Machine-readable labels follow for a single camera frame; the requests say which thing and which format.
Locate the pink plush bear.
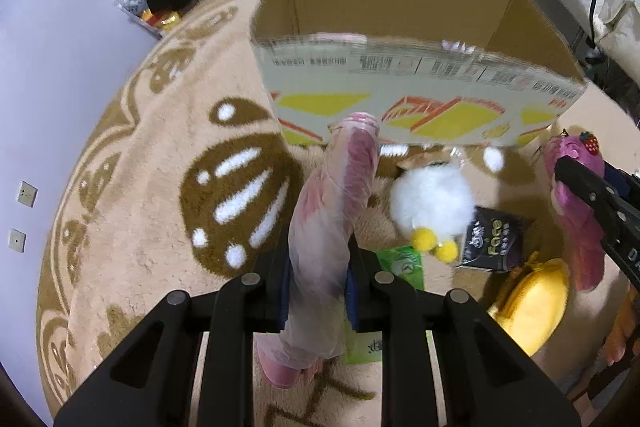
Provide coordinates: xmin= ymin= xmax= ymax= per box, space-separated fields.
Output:
xmin=544 ymin=131 xmax=605 ymax=293

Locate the yellow plush dog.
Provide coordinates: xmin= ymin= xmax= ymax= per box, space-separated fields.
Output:
xmin=488 ymin=251 xmax=570 ymax=357

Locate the black Face tissue pack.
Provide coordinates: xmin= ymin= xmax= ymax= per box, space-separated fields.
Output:
xmin=460 ymin=206 xmax=533 ymax=273

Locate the green tissue pack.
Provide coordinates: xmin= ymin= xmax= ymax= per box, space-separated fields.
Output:
xmin=343 ymin=239 xmax=424 ymax=365

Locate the white black fluffy plush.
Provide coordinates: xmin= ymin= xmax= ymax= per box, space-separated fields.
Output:
xmin=390 ymin=164 xmax=475 ymax=263

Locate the pink item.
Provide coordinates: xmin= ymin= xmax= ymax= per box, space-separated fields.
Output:
xmin=256 ymin=112 xmax=378 ymax=389

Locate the person's right hand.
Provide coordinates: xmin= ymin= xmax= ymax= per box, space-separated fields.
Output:
xmin=587 ymin=286 xmax=640 ymax=403

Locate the open cardboard box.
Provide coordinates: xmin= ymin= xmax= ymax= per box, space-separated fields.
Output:
xmin=250 ymin=0 xmax=587 ymax=146

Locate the wall socket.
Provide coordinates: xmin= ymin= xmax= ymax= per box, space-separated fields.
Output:
xmin=8 ymin=229 xmax=26 ymax=254
xmin=16 ymin=181 xmax=38 ymax=208

